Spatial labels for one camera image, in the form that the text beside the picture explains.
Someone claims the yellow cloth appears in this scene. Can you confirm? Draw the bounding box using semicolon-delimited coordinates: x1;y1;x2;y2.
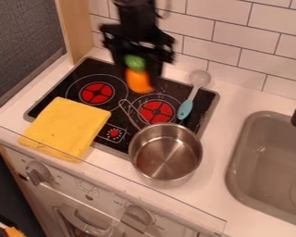
17;96;114;163

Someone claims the orange toy carrot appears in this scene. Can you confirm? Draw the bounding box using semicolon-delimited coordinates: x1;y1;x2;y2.
123;54;156;94

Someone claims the blue handled clear spoon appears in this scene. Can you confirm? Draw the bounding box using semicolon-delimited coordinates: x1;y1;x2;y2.
176;69;213;121

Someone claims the toy stove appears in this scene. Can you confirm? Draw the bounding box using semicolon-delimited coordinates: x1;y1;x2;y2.
23;56;221;161

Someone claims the toy sink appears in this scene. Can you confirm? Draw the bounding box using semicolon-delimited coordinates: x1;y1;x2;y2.
224;110;296;230

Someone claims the silver pot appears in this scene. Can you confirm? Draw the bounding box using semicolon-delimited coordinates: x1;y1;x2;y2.
127;122;205;189

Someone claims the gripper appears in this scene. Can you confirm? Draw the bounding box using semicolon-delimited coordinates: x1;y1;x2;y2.
97;23;179;89

